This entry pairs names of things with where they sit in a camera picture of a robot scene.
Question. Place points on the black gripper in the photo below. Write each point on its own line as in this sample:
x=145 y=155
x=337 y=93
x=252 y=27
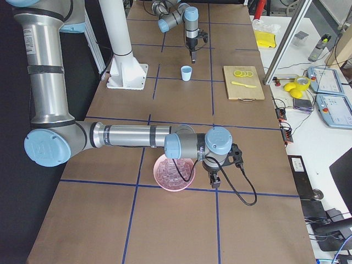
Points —
x=211 y=170
x=191 y=43

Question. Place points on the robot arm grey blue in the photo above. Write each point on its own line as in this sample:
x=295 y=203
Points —
x=173 y=13
x=56 y=136

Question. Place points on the light blue cup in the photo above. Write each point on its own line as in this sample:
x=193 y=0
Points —
x=186 y=72

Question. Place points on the clear ice cubes pile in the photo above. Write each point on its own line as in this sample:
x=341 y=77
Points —
x=173 y=175

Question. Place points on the pink bowl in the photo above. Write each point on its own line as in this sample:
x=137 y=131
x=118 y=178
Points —
x=190 y=180

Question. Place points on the lemon slices row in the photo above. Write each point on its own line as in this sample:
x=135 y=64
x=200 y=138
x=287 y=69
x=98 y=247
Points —
x=243 y=73

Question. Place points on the yellow plastic knife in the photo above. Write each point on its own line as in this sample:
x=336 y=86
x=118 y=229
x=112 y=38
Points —
x=244 y=85

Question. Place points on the wooden cutting board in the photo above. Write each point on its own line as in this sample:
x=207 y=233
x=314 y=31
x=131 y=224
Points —
x=235 y=92

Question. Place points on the clear plastic bag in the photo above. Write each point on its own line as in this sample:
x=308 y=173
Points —
x=260 y=25

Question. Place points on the yellow cloth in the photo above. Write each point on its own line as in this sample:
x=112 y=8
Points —
x=265 y=39

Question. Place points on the black power strip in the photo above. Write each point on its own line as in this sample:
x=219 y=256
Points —
x=285 y=127

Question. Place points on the small clear container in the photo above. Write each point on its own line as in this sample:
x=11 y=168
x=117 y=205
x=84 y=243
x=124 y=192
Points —
x=299 y=39

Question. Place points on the yellow tape roll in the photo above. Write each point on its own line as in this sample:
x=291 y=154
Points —
x=302 y=83

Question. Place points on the dark purple wallet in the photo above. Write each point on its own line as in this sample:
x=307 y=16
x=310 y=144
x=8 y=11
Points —
x=303 y=105

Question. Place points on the upper teach pendant tablet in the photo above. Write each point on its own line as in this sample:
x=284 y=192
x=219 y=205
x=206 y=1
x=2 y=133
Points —
x=325 y=81

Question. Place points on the teach pendant tablet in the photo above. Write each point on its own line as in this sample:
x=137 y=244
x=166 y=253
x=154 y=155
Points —
x=335 y=110
x=325 y=81

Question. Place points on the lower teach pendant tablet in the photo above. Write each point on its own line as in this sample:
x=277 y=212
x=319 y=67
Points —
x=335 y=110

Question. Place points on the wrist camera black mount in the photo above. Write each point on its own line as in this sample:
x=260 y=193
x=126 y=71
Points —
x=202 y=34

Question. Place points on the white camera post with base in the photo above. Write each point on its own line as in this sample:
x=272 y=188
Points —
x=125 y=72

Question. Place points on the aluminium frame post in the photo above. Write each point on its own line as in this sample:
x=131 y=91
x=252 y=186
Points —
x=301 y=10

